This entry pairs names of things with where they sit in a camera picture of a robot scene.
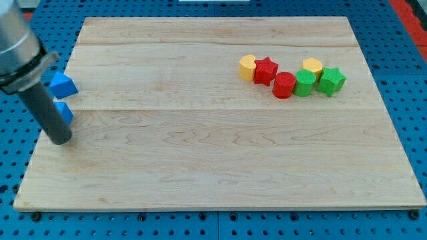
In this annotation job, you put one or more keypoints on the red star block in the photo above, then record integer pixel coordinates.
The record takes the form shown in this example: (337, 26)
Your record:
(266, 71)

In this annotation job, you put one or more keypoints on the blue triangle block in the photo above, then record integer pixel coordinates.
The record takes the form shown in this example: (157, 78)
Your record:
(62, 86)
(65, 111)

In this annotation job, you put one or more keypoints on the wooden board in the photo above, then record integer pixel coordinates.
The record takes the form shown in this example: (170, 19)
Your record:
(163, 122)

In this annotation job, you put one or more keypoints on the yellow heart block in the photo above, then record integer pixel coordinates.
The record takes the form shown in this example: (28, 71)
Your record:
(247, 67)

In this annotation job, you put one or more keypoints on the red cylinder block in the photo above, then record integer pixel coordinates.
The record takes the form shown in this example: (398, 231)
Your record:
(284, 84)

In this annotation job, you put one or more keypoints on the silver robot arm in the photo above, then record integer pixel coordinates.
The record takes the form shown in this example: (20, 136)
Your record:
(23, 56)

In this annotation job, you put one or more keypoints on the blue triangle block upper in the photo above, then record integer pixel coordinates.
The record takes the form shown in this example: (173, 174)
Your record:
(62, 86)

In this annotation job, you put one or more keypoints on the yellow hexagon block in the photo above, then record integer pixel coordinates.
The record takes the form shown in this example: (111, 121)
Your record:
(314, 65)

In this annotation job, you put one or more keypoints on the blue triangle block lower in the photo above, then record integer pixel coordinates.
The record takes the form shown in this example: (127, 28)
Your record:
(65, 111)

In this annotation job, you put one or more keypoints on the grey cylindrical pointer rod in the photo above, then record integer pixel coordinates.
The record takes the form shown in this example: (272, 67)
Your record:
(43, 109)

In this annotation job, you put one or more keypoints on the green star block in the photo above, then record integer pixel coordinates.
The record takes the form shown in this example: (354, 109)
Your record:
(331, 81)

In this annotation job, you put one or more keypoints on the green cylinder block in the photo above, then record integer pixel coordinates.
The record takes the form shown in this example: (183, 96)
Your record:
(305, 81)

